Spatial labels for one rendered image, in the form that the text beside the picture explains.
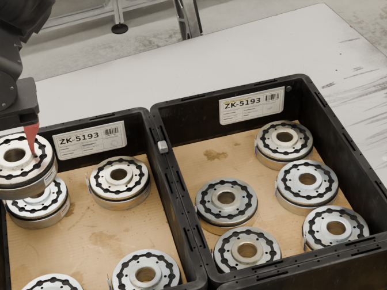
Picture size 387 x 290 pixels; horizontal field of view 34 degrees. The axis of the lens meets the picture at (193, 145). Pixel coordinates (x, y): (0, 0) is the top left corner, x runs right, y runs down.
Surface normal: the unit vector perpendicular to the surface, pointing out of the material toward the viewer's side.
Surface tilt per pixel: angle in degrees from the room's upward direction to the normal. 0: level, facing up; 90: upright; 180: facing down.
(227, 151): 0
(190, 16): 65
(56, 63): 0
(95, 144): 90
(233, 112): 90
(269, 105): 90
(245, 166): 0
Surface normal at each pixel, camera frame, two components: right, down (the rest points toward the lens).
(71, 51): -0.05, -0.73
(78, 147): 0.26, 0.65
